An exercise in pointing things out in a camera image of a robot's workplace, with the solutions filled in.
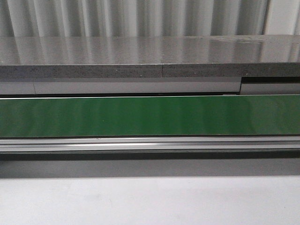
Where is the green conveyor belt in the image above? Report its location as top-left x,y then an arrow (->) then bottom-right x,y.
0,95 -> 300,138

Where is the grey speckled stone counter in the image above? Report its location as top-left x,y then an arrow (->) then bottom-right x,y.
0,34 -> 300,96

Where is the white pleated curtain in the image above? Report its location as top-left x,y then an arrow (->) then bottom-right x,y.
0,0 -> 300,38

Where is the aluminium conveyor frame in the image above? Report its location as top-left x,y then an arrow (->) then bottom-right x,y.
0,97 -> 300,155

